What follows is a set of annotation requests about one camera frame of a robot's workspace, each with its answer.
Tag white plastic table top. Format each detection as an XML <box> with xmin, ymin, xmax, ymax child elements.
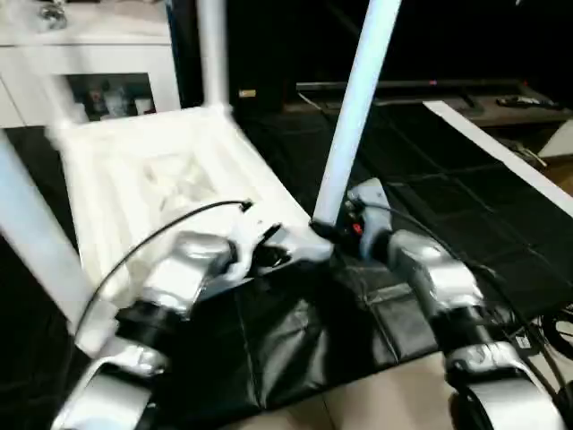
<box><xmin>45</xmin><ymin>106</ymin><xmax>335</xmax><ymax>360</ymax></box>

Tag black mat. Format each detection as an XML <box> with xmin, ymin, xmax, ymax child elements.
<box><xmin>0</xmin><ymin>94</ymin><xmax>573</xmax><ymax>430</ymax></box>

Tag white flat strip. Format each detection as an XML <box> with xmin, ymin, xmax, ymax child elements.
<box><xmin>423</xmin><ymin>100</ymin><xmax>573</xmax><ymax>217</ymax></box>

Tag black flat monitor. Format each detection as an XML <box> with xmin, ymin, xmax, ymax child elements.
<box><xmin>295</xmin><ymin>78</ymin><xmax>531</xmax><ymax>99</ymax></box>

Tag black power adapter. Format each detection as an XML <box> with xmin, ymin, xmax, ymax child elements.
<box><xmin>509</xmin><ymin>331</ymin><xmax>540</xmax><ymax>352</ymax></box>

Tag black cabinet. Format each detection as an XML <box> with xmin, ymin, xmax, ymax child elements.
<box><xmin>170</xmin><ymin>0</ymin><xmax>573</xmax><ymax>105</ymax></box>

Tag black remote control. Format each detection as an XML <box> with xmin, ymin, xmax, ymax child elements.
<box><xmin>496</xmin><ymin>93</ymin><xmax>561</xmax><ymax>111</ymax></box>

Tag white low furniture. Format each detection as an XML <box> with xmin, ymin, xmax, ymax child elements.
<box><xmin>541</xmin><ymin>120</ymin><xmax>573</xmax><ymax>164</ymax></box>

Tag white glass-door cabinet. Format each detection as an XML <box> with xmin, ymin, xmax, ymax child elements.
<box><xmin>0</xmin><ymin>0</ymin><xmax>181</xmax><ymax>127</ymax></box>

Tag grey object on cabinet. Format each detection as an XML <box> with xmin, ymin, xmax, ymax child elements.
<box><xmin>35</xmin><ymin>0</ymin><xmax>69</xmax><ymax>29</ymax></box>

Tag tangled light cables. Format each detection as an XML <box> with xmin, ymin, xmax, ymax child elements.
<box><xmin>500</xmin><ymin>138</ymin><xmax>548</xmax><ymax>168</ymax></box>

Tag black cable coil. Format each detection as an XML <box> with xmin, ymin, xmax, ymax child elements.
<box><xmin>541</xmin><ymin>308</ymin><xmax>573</xmax><ymax>361</ymax></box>

